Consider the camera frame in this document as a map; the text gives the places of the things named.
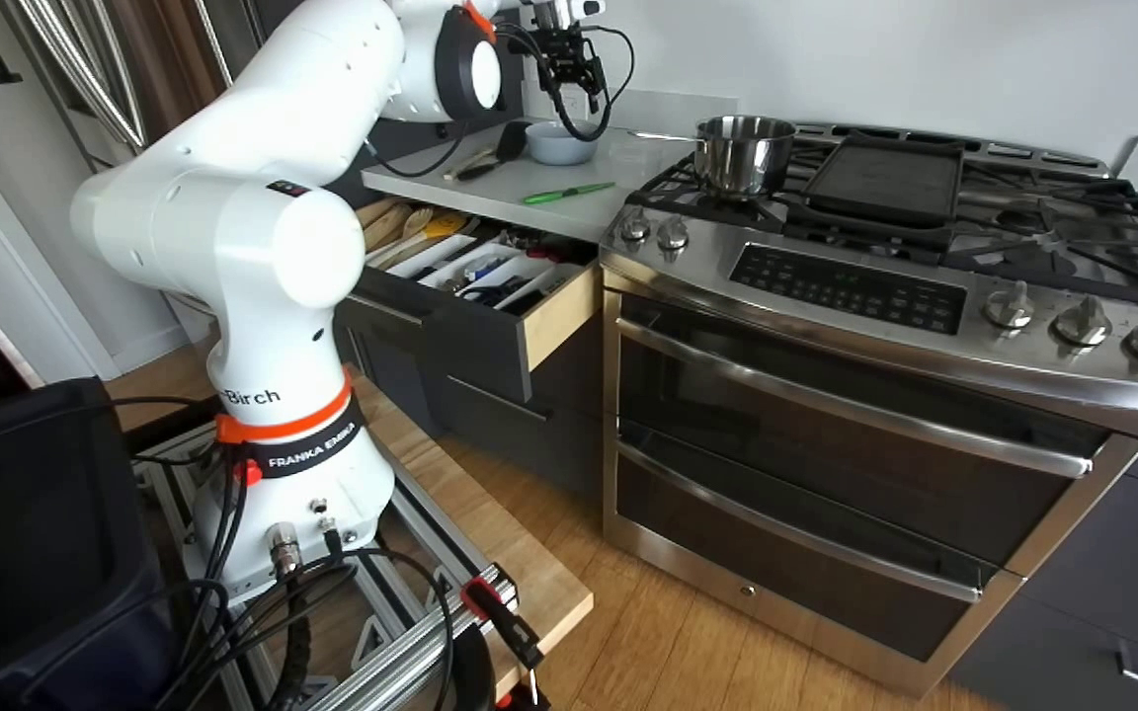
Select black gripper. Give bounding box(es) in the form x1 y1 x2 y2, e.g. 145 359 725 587
534 22 604 114

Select stainless steel pot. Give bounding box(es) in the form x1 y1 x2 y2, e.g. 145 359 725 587
634 109 799 201

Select wooden spoon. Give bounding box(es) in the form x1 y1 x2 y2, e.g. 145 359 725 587
355 195 446 268

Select open wooden utensil drawer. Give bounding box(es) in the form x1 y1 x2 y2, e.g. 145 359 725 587
343 195 601 408

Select black griddle pan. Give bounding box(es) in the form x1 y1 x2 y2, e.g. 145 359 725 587
801 133 967 229

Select dark cabinet below drawer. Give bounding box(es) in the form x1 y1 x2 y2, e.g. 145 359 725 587
330 299 604 509

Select stainless steel gas range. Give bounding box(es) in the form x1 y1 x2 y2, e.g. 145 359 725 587
598 114 1138 699

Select wooden robot platform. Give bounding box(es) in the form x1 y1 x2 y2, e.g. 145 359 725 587
107 345 598 702

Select red and black clamp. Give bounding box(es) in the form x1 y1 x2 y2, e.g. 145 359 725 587
459 565 552 711

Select black plastic bin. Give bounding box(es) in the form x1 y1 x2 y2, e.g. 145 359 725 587
0 375 188 711

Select green handled knife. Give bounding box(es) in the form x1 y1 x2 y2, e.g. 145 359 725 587
518 179 622 209

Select black handled utensil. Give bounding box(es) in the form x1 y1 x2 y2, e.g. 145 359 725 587
454 247 560 307

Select white handled utensil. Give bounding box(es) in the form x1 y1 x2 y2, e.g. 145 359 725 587
384 229 483 280
415 238 521 293

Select long steel oven handle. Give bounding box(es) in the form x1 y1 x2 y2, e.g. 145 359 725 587
614 313 1100 482

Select short steel oven handle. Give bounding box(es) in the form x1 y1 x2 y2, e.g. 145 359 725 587
614 438 996 607

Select grey ribbed hose bundle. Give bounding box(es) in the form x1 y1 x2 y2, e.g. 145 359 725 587
10 0 151 152

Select grey utensil handle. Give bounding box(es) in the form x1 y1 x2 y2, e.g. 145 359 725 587
1100 129 1138 181

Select aluminium extrusion frame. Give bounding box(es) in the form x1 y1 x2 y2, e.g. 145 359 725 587
131 418 510 711

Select black cable bundle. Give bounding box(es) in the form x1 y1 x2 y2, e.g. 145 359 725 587
139 445 465 711

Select dark cabinet with handle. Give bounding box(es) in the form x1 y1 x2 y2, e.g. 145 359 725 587
949 408 1138 711

